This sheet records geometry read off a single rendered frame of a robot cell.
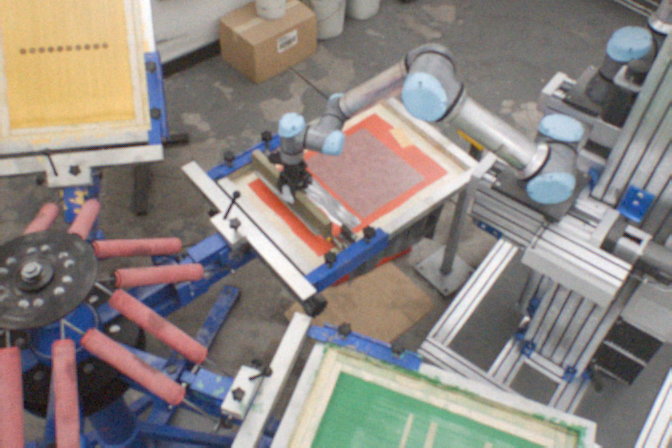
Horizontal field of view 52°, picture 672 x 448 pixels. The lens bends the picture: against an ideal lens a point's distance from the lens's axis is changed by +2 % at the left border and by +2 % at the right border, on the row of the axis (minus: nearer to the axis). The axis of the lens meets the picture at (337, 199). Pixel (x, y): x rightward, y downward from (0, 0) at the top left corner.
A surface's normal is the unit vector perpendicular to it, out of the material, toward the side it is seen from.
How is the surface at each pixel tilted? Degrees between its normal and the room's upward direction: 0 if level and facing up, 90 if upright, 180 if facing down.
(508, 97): 0
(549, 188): 94
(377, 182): 0
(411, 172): 0
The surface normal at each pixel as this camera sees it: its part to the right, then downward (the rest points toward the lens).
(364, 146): 0.03, -0.65
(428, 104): -0.39, 0.65
